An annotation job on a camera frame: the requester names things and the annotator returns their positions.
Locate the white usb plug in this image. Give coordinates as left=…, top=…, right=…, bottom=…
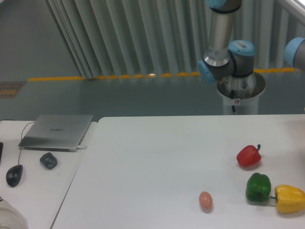
left=77, top=146, right=87, bottom=150

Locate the silver closed laptop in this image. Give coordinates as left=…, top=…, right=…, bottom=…
left=19, top=114, right=93, bottom=152

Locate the beige cloth sleeve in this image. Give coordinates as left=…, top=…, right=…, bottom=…
left=0, top=198, right=29, bottom=229

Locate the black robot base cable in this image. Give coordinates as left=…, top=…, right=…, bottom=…
left=230, top=89, right=238, bottom=115

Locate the brown egg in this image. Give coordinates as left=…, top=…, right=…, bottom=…
left=199, top=191, right=213, bottom=210

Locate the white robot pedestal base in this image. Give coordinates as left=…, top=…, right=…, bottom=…
left=216, top=72, right=266, bottom=115

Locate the black computer mouse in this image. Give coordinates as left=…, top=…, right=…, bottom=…
left=6, top=165, right=23, bottom=187

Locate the black mouse cable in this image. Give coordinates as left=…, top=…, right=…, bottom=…
left=18, top=121, right=36, bottom=166

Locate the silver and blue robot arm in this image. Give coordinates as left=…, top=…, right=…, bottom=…
left=198, top=0, right=305, bottom=83

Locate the yellow bell pepper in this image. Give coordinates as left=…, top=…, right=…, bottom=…
left=271, top=185, right=305, bottom=213

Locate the black keyboard edge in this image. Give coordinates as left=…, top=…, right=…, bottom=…
left=0, top=142, right=4, bottom=163

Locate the green bell pepper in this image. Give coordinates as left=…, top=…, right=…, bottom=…
left=245, top=173, right=271, bottom=202

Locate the red bell pepper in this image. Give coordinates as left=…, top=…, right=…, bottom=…
left=236, top=144, right=262, bottom=167

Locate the white pleated curtain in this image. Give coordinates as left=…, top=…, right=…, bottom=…
left=47, top=0, right=305, bottom=79

